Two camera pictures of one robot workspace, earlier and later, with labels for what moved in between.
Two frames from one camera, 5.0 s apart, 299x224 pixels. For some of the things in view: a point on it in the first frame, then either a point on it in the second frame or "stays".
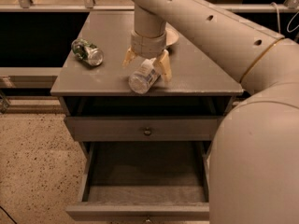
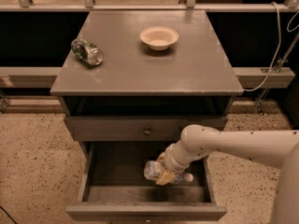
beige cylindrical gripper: (149, 46) → (170, 164)
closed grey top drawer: (143, 128) stays
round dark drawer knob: (147, 132) stays
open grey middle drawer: (143, 181) stays
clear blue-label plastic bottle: (145, 77) → (154, 168)
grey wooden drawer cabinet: (146, 155) stays
